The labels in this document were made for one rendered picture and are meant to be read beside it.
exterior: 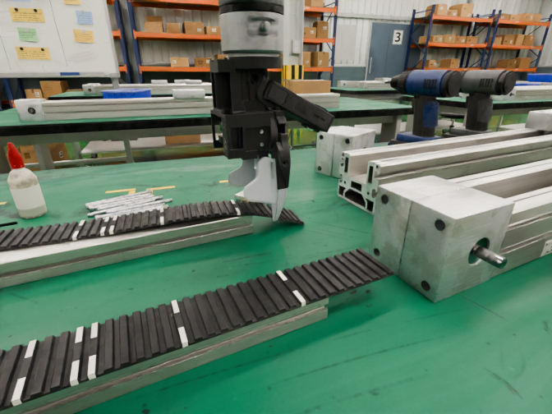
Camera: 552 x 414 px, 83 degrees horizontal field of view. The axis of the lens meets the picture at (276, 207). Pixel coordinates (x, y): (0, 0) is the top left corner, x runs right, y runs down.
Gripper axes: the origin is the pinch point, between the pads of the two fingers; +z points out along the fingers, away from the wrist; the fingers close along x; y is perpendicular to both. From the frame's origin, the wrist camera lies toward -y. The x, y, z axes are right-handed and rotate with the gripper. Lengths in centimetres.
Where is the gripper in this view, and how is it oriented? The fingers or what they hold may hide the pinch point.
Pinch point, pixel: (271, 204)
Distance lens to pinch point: 46.9
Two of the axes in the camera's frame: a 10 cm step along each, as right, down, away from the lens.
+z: 0.1, 9.2, 4.0
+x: 4.3, 3.6, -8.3
